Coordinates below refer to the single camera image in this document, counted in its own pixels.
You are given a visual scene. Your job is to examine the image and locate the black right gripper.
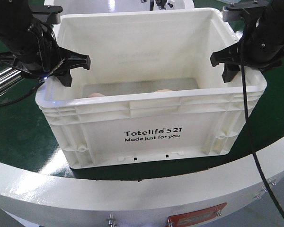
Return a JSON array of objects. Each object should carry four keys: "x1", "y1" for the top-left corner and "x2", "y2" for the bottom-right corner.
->
[{"x1": 210, "y1": 0, "x2": 284, "y2": 83}]

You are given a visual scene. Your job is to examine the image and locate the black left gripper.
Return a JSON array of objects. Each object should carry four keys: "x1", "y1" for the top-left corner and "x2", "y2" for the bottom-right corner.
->
[{"x1": 0, "y1": 0, "x2": 91, "y2": 87}]

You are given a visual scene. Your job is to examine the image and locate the pink stitched soft ball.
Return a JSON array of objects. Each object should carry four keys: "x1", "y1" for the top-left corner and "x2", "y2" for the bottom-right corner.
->
[{"x1": 88, "y1": 93, "x2": 105, "y2": 98}]

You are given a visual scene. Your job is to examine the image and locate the yellow soft ball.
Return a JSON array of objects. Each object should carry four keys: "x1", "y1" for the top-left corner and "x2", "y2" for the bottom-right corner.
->
[{"x1": 155, "y1": 89, "x2": 173, "y2": 92}]

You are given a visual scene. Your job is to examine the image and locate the white plastic tote box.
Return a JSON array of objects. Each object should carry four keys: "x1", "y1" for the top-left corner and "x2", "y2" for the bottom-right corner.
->
[{"x1": 35, "y1": 7, "x2": 268, "y2": 169}]

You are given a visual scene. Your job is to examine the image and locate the chrome roller bars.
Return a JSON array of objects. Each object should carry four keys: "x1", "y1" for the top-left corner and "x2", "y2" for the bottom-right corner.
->
[{"x1": 0, "y1": 67, "x2": 23, "y2": 96}]

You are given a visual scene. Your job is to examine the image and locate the black knob on hub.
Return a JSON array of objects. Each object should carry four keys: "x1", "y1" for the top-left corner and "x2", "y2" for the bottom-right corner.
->
[{"x1": 154, "y1": 0, "x2": 174, "y2": 10}]

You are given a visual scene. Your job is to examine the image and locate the white outer turntable rim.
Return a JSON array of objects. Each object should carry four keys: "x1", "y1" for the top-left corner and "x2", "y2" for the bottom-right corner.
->
[{"x1": 0, "y1": 130, "x2": 284, "y2": 227}]

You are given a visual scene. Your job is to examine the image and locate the red label plate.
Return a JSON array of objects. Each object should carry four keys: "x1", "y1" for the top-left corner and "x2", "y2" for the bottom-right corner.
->
[{"x1": 166, "y1": 202, "x2": 227, "y2": 227}]

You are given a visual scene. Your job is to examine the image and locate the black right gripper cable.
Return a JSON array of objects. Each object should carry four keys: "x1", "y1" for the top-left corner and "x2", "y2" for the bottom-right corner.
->
[{"x1": 239, "y1": 35, "x2": 284, "y2": 227}]

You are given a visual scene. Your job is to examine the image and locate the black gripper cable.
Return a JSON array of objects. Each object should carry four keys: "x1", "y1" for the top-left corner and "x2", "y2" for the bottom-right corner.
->
[
  {"x1": 0, "y1": 78, "x2": 47, "y2": 110},
  {"x1": 239, "y1": 35, "x2": 284, "y2": 227}
]

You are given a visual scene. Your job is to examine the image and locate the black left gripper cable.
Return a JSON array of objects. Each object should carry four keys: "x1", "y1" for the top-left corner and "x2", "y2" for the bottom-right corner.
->
[{"x1": 0, "y1": 78, "x2": 47, "y2": 110}]

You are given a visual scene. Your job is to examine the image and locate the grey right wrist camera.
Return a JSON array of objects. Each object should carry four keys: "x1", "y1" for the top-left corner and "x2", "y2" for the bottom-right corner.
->
[{"x1": 222, "y1": 0, "x2": 269, "y2": 22}]

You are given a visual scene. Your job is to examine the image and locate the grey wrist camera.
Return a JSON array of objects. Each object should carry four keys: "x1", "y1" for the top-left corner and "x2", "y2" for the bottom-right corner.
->
[
  {"x1": 222, "y1": 0, "x2": 269, "y2": 22},
  {"x1": 29, "y1": 5, "x2": 63, "y2": 25}
]

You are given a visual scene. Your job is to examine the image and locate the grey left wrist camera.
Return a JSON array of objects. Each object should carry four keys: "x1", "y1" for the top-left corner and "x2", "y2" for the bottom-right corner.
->
[{"x1": 29, "y1": 5, "x2": 63, "y2": 25}]

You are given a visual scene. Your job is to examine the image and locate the white inner ring hub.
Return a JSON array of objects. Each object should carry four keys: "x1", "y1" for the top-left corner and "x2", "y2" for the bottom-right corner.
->
[{"x1": 44, "y1": 0, "x2": 195, "y2": 17}]

